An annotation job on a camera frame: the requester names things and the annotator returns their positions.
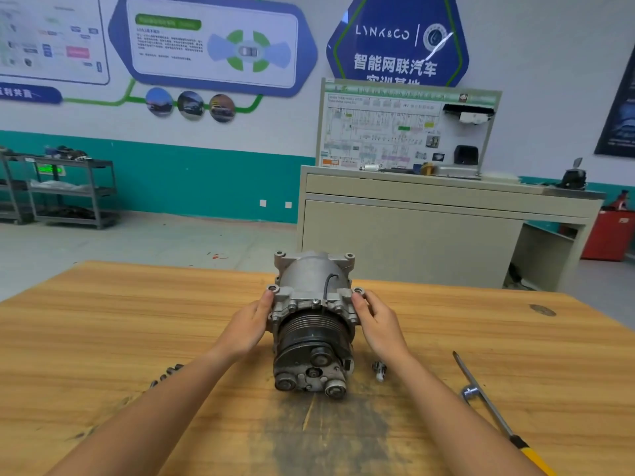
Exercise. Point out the silver L-shaped socket wrench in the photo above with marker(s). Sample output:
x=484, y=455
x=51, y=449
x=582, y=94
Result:
x=470, y=393

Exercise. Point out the blue rounded infographic panel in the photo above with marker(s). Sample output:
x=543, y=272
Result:
x=169, y=44

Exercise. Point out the round photo wall decal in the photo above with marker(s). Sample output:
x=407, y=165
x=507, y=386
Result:
x=190, y=104
x=160, y=101
x=222, y=108

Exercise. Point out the dark wall poster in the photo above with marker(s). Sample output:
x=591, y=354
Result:
x=620, y=114

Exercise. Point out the red cabinet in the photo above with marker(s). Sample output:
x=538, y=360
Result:
x=607, y=238

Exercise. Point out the white wiring display board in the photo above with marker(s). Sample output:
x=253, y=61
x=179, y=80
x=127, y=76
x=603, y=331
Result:
x=377, y=129

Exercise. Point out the grey metal compressor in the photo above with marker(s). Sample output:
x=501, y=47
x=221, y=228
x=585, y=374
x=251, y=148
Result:
x=313, y=332

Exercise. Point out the removed bolt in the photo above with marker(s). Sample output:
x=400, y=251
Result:
x=178, y=369
x=159, y=380

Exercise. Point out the white infographic wall panel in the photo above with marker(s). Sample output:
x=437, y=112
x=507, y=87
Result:
x=50, y=39

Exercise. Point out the silver combination wrench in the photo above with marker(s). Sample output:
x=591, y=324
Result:
x=378, y=370

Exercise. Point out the grey metal shelf cart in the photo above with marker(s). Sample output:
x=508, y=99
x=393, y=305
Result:
x=12, y=193
x=69, y=193

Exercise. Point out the person's right hand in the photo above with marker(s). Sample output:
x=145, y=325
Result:
x=382, y=332

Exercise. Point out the person's left forearm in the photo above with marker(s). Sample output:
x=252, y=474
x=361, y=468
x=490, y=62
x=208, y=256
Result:
x=149, y=421

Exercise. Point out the small black device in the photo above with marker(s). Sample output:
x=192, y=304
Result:
x=573, y=178

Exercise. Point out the person's left hand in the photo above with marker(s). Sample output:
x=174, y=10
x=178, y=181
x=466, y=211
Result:
x=243, y=332

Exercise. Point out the beige workbench cabinet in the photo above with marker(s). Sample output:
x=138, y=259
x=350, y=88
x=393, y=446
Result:
x=417, y=228

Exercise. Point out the blue hexagon wall sign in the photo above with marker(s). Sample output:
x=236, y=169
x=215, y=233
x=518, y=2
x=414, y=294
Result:
x=397, y=34

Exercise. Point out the person's right forearm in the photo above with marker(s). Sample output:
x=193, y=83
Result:
x=456, y=431

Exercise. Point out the dark round table grommet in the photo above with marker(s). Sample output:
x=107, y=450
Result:
x=543, y=310

